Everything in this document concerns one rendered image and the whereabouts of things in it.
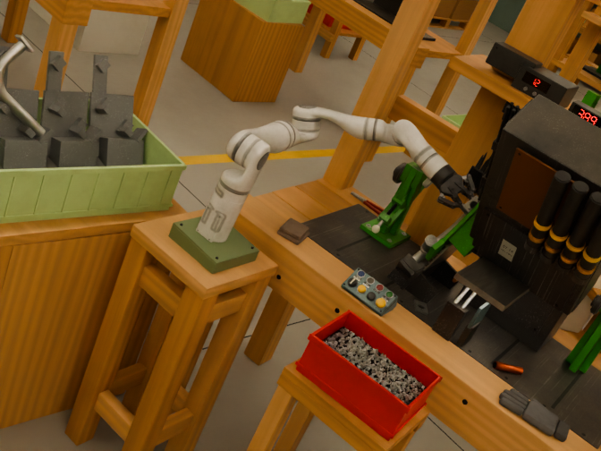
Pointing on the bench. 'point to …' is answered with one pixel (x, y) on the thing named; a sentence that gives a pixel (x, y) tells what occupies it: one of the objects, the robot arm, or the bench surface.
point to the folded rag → (293, 231)
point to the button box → (368, 292)
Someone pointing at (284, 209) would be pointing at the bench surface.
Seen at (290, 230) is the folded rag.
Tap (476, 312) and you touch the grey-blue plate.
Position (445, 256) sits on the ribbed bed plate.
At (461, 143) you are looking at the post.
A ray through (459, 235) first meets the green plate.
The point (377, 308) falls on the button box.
